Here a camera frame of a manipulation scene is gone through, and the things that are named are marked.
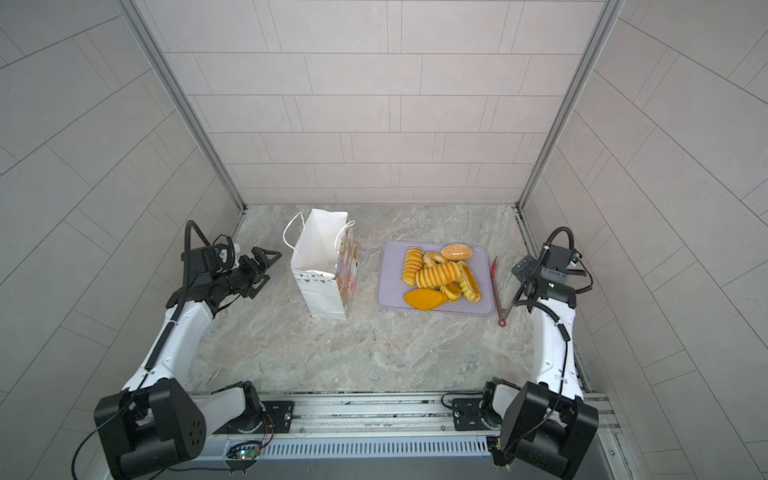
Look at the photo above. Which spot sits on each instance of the lavender plastic tray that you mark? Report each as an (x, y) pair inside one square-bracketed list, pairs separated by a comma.
[(391, 288)]

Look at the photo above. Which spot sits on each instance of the left green circuit board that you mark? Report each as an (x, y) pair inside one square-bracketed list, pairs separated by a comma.
[(245, 451)]

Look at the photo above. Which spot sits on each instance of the white cartoon animal paper bag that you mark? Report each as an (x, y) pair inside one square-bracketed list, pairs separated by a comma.
[(324, 260)]

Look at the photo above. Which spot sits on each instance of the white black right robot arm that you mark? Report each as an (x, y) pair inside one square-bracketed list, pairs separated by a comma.
[(545, 422)]

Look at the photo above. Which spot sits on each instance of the striped spiral bread roll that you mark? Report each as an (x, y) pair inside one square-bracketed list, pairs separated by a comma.
[(413, 264)]

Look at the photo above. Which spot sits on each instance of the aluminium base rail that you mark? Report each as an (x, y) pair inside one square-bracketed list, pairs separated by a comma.
[(370, 425)]

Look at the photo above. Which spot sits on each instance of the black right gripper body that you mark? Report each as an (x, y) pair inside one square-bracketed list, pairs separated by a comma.
[(530, 273)]

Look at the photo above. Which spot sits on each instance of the aluminium corner profile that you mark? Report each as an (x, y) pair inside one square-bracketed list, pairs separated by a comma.
[(599, 36), (168, 80)]

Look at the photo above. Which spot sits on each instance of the orange oval bread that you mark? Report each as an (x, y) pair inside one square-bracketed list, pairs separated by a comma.
[(425, 299)]

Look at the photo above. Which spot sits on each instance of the sesame oval bread bun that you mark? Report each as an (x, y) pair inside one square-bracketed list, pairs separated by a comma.
[(457, 252)]

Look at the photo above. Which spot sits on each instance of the aluminium right corner profile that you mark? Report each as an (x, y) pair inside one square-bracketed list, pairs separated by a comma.
[(599, 36)]

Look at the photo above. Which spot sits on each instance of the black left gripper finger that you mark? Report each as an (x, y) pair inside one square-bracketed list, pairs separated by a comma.
[(257, 285), (264, 258)]

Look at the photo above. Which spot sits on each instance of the round yellow custard bun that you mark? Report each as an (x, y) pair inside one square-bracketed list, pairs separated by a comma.
[(452, 291)]

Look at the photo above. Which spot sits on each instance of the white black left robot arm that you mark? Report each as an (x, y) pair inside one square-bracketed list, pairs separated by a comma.
[(153, 423)]

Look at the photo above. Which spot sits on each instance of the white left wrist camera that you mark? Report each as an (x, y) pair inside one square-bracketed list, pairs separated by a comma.
[(228, 255)]

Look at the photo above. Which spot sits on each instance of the red steel kitchen tongs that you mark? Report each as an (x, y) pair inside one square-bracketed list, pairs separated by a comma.
[(502, 313)]

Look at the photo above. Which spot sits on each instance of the fake ring donut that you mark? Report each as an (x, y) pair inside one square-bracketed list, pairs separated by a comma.
[(433, 259)]

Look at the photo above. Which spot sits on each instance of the long toasted crust bread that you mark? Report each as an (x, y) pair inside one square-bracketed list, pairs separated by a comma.
[(468, 284)]

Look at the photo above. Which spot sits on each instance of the aluminium left corner profile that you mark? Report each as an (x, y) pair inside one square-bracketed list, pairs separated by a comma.
[(168, 80)]

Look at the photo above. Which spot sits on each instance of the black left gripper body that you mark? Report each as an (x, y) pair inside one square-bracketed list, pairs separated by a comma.
[(238, 279)]

